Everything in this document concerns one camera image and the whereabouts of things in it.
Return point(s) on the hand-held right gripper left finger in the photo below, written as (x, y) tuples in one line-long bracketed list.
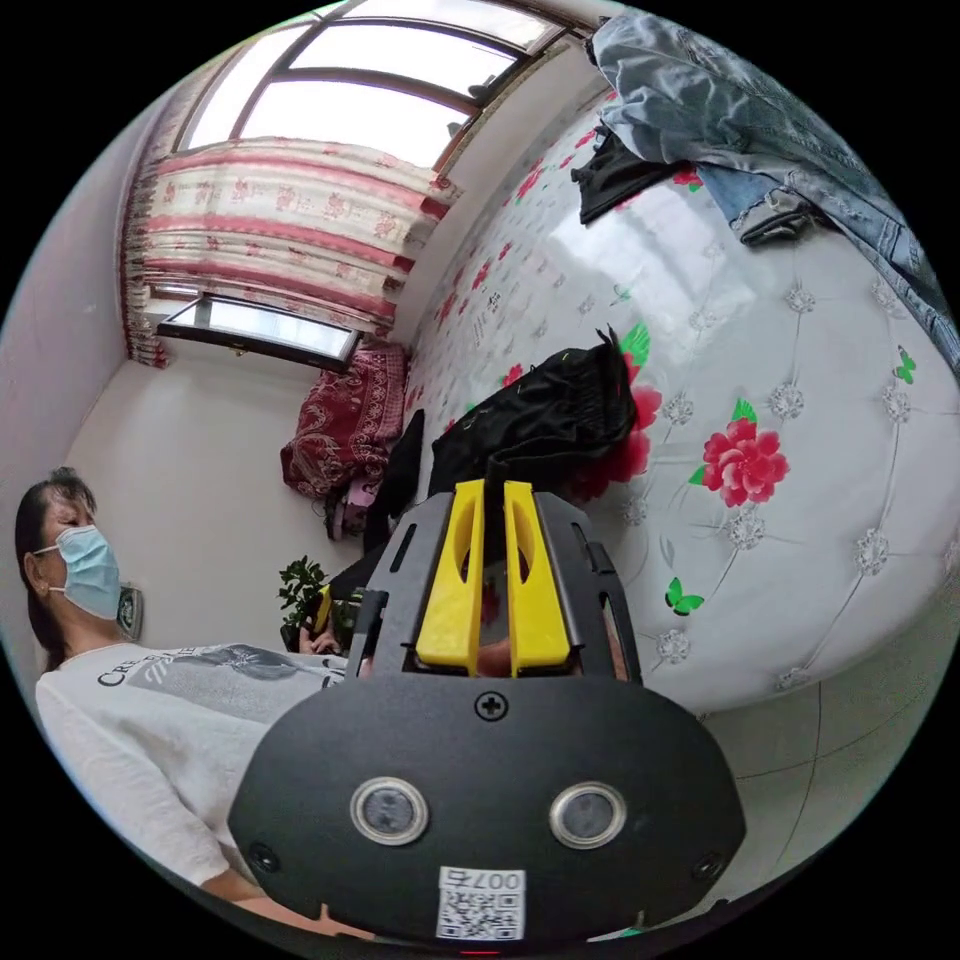
[(450, 600)]

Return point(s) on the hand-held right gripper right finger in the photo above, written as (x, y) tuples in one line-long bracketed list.
[(536, 600)]

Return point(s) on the black shorts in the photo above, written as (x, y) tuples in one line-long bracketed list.
[(547, 409)]

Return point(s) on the person's right forearm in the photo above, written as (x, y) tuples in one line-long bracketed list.
[(289, 911)]

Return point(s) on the person's left hand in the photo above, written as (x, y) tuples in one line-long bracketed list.
[(321, 642)]

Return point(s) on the green potted plant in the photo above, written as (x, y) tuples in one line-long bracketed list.
[(304, 585)]

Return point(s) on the red patterned blanket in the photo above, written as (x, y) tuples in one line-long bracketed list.
[(341, 420)]

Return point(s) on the person's body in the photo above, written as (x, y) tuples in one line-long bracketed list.
[(150, 735)]

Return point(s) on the bed with white floral sheet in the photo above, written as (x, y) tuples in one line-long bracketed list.
[(757, 322)]

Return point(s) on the red and white floral curtain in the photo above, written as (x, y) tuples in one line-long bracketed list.
[(285, 217)]

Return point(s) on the window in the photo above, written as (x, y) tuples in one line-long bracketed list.
[(360, 112)]

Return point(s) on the pile of clothes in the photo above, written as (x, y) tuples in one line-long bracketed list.
[(757, 105)]

